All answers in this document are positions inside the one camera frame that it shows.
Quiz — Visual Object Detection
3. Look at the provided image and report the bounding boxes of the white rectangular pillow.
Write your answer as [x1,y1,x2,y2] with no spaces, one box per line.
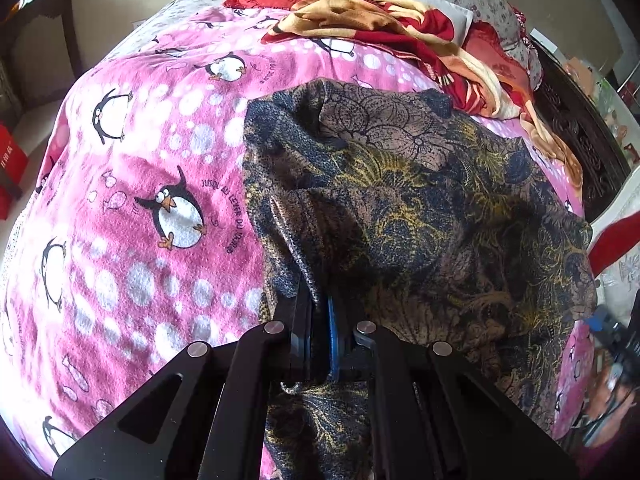
[416,0,473,47]

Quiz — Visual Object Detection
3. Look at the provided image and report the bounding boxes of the dark carved wooden headboard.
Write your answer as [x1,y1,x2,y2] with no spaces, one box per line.
[532,40,631,221]

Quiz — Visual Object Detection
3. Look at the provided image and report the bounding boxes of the person right hand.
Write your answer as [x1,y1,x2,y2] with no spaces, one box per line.
[586,362,636,422]

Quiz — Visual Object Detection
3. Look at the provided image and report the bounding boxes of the white red plastic chair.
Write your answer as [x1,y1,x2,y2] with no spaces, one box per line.
[588,167,639,324]

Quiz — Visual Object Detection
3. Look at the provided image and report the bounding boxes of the orange red crumpled blanket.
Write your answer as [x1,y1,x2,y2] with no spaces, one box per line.
[262,0,582,197]

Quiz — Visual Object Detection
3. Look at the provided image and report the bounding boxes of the dark floral patterned garment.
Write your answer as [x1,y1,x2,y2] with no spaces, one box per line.
[243,79,596,479]

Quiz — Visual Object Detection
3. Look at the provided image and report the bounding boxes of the red boxes on floor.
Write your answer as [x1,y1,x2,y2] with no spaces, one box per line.
[0,124,28,220]

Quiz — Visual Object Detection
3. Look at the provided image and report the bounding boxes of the dark wooden side shelf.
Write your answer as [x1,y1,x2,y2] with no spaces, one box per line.
[1,0,84,128]

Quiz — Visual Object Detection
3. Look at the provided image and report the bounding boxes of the floral grey bed cover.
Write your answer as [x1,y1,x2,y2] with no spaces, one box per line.
[106,0,542,89]

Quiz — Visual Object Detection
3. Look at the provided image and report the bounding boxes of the red heart pillow right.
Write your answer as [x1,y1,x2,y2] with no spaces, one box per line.
[463,21,532,105]

